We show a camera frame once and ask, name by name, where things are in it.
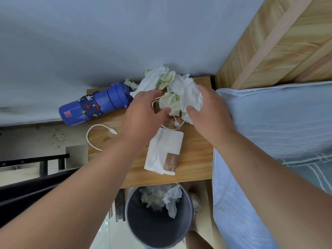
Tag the person's right hand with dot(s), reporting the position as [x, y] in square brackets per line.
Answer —
[212, 119]

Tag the person's left hand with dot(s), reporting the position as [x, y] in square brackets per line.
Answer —
[140, 119]

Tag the person's left thumb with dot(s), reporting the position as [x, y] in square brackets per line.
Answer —
[163, 113]

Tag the person's right thumb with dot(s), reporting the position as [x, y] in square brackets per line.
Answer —
[193, 111]

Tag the large white tissue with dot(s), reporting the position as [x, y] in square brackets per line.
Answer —
[188, 92]

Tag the person's left forearm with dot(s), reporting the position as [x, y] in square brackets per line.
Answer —
[64, 199]

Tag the person's right forearm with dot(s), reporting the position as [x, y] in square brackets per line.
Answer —
[272, 194]

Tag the small crumpled green tissue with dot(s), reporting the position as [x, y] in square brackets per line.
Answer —
[130, 84]

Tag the wooden bedside table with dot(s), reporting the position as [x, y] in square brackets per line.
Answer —
[192, 158]

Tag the blue printed water bottle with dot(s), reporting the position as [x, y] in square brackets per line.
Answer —
[93, 105]

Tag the light blue bed sheet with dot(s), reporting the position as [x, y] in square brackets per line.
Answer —
[272, 114]

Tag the person's shoe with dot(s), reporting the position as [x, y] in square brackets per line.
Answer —
[195, 204]

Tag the grey trash bin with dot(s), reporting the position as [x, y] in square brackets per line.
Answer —
[155, 225]

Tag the wooden headboard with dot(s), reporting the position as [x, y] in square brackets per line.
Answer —
[285, 41]

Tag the striped green quilt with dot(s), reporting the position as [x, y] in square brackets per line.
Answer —
[311, 163]

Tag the black metal frame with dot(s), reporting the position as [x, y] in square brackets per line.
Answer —
[23, 189]

